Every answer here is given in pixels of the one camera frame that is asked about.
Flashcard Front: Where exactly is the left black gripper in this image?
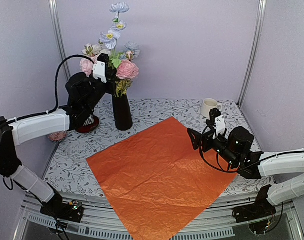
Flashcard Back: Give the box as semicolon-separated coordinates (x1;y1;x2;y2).
84;67;117;112

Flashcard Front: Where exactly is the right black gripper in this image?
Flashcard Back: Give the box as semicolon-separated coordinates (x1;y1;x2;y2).
188;119;239;167

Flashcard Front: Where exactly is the yellow artificial flower sprig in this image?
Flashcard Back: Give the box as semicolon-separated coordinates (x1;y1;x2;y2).
115;79;133;98

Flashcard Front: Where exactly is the large pink rose stem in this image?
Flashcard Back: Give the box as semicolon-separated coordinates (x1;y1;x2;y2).
79;58;94;77

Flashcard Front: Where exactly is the white artificial flower stem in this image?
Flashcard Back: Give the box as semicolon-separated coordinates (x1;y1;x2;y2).
82;43;111;58

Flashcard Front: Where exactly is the blue artificial flower stem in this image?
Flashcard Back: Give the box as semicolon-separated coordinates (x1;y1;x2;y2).
124;41;141;59

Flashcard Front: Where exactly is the pale blue poppy stem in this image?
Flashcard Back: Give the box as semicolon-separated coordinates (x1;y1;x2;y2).
98;1;131;72

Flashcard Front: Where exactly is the orange yellow wrapping paper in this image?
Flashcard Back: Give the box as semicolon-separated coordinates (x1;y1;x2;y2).
87;117;236;240

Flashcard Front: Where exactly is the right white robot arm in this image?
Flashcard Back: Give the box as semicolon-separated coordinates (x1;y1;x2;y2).
187;126;304;218

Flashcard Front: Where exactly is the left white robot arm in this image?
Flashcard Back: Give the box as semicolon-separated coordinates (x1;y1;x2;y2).
0;67;116;217

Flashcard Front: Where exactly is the tall black vase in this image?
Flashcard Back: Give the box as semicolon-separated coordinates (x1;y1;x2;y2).
112;94;133;131

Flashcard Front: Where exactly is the floral patterned tablecloth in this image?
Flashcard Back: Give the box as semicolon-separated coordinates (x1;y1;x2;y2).
43;99;273;201

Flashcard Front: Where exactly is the white ceramic mug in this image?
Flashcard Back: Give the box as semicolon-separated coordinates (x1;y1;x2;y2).
200;98;222;119

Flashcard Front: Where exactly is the striped ceramic cup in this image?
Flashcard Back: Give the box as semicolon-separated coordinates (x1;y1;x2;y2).
83;115;95;127

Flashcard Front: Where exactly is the red round coaster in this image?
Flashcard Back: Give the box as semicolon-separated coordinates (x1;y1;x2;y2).
75;115;100;134

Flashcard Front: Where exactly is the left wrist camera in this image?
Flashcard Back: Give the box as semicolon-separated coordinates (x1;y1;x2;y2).
92;53;109;84

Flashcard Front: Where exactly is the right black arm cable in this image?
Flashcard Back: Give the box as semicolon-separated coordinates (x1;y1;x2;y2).
199;124;304;174

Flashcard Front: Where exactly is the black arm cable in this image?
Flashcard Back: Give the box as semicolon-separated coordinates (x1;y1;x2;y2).
199;124;304;174
0;55;95;191

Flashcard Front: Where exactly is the left aluminium frame post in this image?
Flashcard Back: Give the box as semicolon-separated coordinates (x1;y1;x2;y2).
48;0;72;94

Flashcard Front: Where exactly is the aluminium frame post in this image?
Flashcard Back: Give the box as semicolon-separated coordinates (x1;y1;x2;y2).
237;0;267;108
48;0;72;94

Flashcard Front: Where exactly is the aluminium front rail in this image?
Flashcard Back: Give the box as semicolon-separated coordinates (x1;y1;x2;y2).
14;193;304;240

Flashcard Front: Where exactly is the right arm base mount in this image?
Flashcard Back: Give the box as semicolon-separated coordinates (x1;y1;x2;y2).
232;184;277;223

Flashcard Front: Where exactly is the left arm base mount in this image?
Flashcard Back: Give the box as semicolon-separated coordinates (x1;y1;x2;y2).
40;190;84;223

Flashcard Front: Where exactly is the right aluminium frame post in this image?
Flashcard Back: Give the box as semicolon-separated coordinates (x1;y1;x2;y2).
237;0;267;108

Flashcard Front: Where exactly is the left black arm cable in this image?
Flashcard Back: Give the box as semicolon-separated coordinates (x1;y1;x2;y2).
0;55;95;191

